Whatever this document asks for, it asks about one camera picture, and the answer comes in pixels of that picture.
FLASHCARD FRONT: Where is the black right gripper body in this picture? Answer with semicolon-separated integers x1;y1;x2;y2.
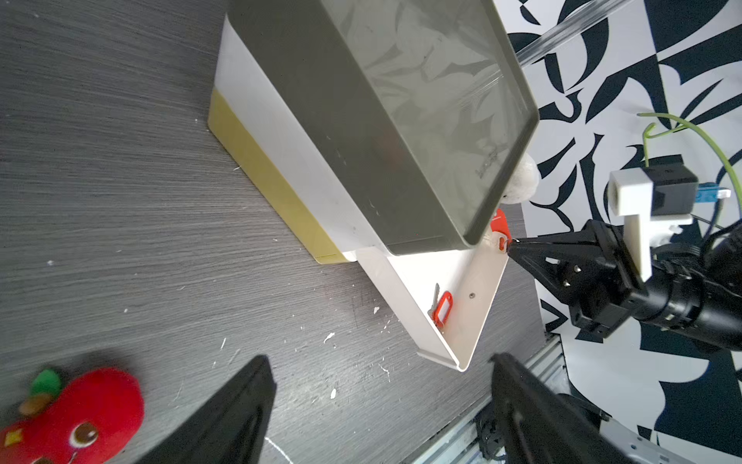
552;220;647;338

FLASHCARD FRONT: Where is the red toy with eyes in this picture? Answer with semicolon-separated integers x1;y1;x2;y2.
1;367;145;463

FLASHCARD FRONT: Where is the white drawer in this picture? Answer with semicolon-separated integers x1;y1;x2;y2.
357;231;509;372

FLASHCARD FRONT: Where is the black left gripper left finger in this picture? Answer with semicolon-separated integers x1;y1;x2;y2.
139;355;277;464

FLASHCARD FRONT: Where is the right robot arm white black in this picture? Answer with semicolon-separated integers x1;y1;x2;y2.
507;220;741;351

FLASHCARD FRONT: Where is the drawer unit olive cream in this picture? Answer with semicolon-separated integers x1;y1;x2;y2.
208;1;538;264

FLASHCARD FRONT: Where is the green clothes hanger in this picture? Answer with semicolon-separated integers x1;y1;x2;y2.
637;112;741;214

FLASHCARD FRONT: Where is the white plush polar bear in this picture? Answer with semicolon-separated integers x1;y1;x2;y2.
500;154;542;204

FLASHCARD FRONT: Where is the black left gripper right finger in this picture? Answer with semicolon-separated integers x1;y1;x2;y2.
491;353;631;463

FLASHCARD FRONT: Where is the red tagged key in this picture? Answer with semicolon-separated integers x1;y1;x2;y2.
490;209;512;252

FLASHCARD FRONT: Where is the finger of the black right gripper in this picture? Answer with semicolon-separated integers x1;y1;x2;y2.
508;222;597;260
509;254;571;302

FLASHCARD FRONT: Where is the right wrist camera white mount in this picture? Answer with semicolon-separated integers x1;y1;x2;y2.
607;163;732;282

